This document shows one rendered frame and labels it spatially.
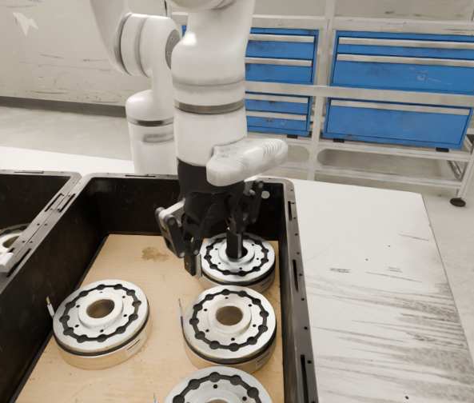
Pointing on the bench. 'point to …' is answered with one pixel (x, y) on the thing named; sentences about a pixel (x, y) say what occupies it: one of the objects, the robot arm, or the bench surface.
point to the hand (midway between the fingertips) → (214, 255)
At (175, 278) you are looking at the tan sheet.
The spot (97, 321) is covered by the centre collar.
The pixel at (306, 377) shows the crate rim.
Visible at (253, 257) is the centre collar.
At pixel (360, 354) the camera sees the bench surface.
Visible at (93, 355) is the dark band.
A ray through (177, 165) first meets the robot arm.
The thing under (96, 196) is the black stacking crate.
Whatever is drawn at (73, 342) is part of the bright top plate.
